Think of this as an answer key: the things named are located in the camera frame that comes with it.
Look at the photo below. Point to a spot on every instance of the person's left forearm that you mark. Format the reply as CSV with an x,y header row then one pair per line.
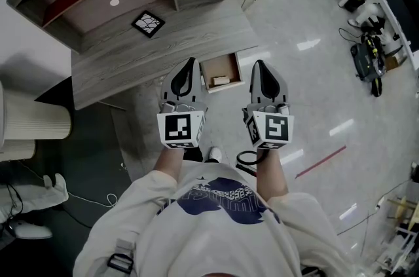
x,y
168,164

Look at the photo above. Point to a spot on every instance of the small white object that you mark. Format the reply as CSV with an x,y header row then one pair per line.
x,y
221,81

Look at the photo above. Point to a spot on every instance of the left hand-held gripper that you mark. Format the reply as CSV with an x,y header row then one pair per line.
x,y
178,126

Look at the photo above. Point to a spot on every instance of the person's right forearm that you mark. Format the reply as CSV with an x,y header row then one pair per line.
x,y
271,174

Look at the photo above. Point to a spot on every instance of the wooden frame rack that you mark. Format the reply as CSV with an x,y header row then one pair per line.
x,y
402,230

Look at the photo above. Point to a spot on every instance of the black yellow floor machine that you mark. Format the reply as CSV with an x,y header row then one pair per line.
x,y
363,61

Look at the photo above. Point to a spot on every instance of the person's right white shoe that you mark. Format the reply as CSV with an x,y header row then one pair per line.
x,y
215,154

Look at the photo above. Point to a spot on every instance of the white rounded plastic shell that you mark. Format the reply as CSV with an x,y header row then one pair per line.
x,y
32,230

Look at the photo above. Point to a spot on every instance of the long white desk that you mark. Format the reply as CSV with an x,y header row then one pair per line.
x,y
389,4

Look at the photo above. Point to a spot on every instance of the brown wooden drawer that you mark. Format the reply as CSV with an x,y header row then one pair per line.
x,y
219,67

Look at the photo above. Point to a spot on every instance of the person's white printed shirt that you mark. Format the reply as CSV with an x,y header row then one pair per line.
x,y
212,236

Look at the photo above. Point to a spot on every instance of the white rounded robot part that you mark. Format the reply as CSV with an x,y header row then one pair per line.
x,y
368,12

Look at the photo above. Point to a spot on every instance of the grey wooden desk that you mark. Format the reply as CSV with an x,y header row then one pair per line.
x,y
131,63

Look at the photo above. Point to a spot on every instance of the red floor tape strip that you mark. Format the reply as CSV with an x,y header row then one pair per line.
x,y
320,161

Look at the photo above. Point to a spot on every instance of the black framed patterned tile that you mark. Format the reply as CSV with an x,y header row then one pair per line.
x,y
148,23

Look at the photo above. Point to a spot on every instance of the small cream ribbed cylinder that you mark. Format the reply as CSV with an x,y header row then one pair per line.
x,y
16,149

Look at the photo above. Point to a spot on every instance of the large cream ribbed cylinder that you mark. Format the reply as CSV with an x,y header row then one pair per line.
x,y
36,118

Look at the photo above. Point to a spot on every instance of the person's black trousers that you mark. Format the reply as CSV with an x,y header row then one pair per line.
x,y
193,154

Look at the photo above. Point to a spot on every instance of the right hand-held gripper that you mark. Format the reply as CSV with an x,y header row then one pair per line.
x,y
276,128

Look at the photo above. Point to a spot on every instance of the small cardboard box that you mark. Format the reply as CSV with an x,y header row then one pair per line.
x,y
393,62

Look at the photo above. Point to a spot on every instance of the white round disc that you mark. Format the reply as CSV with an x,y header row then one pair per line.
x,y
114,2

